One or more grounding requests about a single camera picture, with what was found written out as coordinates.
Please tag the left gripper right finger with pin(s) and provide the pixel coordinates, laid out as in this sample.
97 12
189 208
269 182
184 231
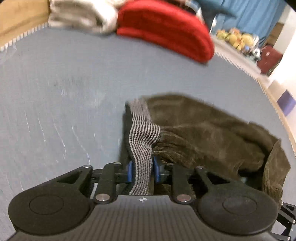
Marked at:
226 205

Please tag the purple yoga mat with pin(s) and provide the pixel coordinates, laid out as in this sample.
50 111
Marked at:
286 102

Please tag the red folded blanket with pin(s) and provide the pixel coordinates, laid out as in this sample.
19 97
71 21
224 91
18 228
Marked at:
168 26

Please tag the blue curtain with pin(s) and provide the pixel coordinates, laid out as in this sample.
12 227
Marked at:
254 17

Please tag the yellow bear plush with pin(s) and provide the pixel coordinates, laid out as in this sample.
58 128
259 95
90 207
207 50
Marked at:
238 40

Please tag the grey bed sheet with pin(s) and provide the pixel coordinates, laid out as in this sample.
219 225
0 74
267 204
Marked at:
63 95

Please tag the white beige folded blanket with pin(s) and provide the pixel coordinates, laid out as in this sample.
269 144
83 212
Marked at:
95 17

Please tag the dark red cushion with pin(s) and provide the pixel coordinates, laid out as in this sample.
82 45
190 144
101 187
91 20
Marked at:
269 59

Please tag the brown corduroy pants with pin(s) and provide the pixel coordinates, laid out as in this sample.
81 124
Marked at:
191 133

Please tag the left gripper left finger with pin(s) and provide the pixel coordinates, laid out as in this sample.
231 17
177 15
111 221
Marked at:
63 203

